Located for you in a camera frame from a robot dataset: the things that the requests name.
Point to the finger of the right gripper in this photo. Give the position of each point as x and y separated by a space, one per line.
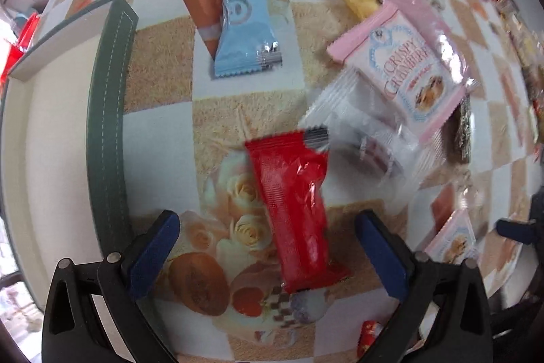
522 232

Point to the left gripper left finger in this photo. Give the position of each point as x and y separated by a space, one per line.
72 329

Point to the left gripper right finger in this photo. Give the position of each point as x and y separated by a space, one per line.
443 313

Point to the clear packet with brown cookies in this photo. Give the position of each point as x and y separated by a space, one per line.
461 132

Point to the clear packet with dark cake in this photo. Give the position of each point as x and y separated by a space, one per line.
368 132

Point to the red snack packet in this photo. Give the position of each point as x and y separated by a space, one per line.
290 169

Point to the light blue snack packet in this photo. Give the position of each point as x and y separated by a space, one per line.
247 42

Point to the small pink cookie packet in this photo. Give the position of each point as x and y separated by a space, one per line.
455 240

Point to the small red candy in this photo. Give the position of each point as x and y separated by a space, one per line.
369 331

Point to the green-rimmed white tray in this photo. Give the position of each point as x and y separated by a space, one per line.
62 179

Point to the pink crispy cranberry packet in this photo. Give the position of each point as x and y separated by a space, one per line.
424 81

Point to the plain pink snack packet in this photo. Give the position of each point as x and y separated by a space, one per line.
425 22

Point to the red plastic stool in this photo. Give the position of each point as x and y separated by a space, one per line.
20 47

